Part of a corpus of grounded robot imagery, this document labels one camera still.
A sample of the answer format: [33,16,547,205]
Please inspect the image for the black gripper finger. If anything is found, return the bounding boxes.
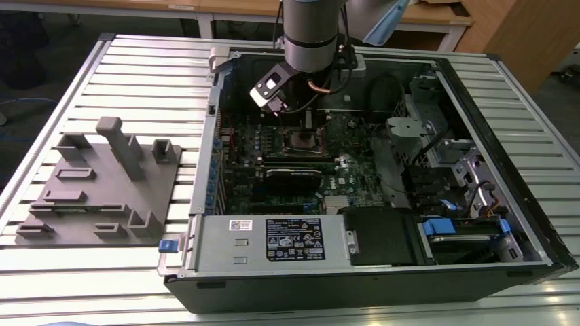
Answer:
[301,109,318,142]

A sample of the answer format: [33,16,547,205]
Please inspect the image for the CPU with silver top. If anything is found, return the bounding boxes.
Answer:
[289,131,319,151]

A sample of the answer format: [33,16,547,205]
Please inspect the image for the CPU socket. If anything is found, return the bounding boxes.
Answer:
[279,125,335,158]

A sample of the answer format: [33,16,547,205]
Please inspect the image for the black RAM slot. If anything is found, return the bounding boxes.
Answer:
[265,160,342,168]

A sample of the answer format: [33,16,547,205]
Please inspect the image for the black graphics card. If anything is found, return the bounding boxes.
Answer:
[265,167,325,195]

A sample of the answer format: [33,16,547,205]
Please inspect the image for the green motherboard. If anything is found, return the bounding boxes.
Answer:
[217,108,398,217]

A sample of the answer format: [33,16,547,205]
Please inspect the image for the metal drive cage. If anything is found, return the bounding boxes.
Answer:
[385,76,462,167]

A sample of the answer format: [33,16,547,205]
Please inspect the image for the silver finned chipset heatsink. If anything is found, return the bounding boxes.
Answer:
[325,195,354,209]

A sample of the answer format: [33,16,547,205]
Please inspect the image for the hard disk in blue carrier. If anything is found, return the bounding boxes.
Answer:
[418,217,514,265]

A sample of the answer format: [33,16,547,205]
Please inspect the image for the silver power supply unit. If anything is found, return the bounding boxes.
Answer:
[189,213,361,274]

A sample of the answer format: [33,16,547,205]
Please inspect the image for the grey plastic parts rack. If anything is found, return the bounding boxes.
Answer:
[14,116,185,246]

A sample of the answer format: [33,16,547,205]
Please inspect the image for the black open PC case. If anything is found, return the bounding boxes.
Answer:
[157,46,580,315]

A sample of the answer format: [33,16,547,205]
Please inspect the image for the wooden cabinet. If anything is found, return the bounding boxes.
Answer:
[453,0,580,94]

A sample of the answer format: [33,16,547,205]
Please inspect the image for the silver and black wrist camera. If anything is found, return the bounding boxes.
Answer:
[251,62,297,109]

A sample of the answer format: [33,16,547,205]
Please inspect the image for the thick black looped cable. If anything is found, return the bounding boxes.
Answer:
[367,73,409,115]

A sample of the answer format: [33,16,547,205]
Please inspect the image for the grey case handle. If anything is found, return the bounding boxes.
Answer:
[209,46,235,74]

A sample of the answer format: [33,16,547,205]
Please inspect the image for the black curved drive cable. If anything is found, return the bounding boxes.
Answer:
[410,130,449,170]

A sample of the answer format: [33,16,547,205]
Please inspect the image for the black plastic bracket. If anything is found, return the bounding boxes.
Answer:
[401,165,459,210]

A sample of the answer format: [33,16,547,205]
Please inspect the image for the wooden desk white frame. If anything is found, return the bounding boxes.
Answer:
[0,0,217,38]
[211,0,475,52]

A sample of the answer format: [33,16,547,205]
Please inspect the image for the black cable with plug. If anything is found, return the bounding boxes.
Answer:
[466,179,498,218]

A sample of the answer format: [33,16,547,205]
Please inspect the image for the coloured power wires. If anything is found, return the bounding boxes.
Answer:
[483,200,506,218]

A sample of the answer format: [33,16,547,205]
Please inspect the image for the blue floor cable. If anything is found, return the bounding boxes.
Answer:
[0,97,59,107]

